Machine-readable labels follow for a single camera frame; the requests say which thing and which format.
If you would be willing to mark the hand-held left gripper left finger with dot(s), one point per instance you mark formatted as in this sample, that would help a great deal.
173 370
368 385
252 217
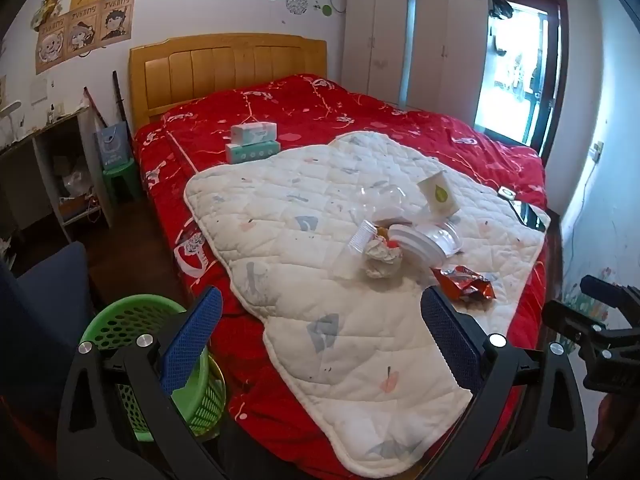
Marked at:
192 340

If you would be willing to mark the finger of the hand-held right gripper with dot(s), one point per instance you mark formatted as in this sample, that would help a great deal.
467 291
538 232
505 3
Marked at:
607 291
575 322

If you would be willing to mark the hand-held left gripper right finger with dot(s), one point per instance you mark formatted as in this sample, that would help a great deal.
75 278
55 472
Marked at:
445 335

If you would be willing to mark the red snack wrapper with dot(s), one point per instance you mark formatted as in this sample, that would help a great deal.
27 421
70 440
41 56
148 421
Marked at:
462 285

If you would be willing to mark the green plastic basket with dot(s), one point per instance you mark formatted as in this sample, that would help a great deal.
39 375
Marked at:
120 320

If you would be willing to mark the crumpled white paper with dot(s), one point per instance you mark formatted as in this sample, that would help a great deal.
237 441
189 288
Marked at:
382 260

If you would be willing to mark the black smartphone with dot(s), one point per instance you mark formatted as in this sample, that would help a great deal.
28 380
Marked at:
529 216

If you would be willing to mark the clear plastic cup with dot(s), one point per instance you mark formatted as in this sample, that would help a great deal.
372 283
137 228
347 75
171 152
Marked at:
352 255

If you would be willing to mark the white quilted mat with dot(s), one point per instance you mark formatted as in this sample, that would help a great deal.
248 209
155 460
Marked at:
310 270

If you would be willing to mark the small white device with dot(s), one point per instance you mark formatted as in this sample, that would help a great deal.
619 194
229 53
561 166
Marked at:
507 193

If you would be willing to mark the white carton with yellow drop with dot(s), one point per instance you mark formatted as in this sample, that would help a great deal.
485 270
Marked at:
439 195

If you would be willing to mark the clear plastic container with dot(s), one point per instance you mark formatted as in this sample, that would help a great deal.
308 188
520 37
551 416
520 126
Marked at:
382 200

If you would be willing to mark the blue chair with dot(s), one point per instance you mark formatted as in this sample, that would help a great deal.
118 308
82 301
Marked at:
45 300

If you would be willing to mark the green plastic stool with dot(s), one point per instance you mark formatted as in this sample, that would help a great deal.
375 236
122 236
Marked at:
122 177

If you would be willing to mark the teal tissue pack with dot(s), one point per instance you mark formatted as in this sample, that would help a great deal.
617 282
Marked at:
252 152

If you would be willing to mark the grey paper bag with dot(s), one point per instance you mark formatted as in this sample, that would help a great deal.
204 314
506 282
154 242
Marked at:
114 147

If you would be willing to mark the white tissue pack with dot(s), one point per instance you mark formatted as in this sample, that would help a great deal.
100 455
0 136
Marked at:
254 133

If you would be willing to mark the brown framed window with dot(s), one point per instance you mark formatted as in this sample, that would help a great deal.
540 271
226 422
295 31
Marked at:
557 60

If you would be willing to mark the dark stick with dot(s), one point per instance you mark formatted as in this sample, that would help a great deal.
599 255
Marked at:
121 105

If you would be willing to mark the red stick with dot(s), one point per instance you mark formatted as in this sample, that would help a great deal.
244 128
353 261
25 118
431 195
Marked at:
95 107

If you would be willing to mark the white shelf desk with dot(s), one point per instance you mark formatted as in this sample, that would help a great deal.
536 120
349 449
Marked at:
50 130

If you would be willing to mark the red bed with wooden headboard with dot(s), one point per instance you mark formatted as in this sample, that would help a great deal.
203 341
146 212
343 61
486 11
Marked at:
320 110

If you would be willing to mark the wooden bed headboard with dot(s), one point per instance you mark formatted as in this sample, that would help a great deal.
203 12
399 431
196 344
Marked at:
225 65

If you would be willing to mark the white wardrobe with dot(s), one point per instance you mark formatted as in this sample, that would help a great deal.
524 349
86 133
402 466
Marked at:
415 45

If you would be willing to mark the dark cloth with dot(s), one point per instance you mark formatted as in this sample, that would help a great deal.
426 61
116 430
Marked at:
500 5

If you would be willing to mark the flower wall sticker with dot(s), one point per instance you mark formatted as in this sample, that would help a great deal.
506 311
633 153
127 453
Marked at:
582 305

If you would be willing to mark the wall socket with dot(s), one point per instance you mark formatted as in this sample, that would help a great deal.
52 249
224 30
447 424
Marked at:
597 151

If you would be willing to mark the cluster of wall posters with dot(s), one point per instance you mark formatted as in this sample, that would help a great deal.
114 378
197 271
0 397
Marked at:
85 30

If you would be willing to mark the patterned round wall sticker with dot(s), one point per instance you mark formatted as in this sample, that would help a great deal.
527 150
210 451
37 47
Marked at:
295 2

